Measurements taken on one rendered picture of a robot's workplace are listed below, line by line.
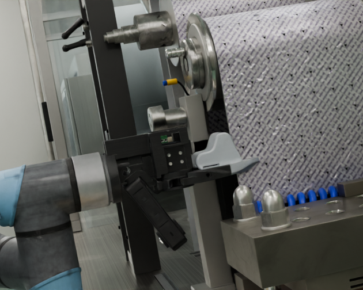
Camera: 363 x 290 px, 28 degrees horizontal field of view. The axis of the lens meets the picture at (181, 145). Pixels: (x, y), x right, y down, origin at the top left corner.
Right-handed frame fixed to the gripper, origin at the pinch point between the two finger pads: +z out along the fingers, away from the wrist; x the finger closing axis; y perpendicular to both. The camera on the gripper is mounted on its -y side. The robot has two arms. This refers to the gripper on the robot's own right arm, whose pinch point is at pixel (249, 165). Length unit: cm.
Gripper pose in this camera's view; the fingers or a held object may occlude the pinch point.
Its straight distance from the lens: 102.8
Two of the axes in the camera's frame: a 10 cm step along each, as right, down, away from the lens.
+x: -1.8, -0.2, 9.8
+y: -1.8, -9.8, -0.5
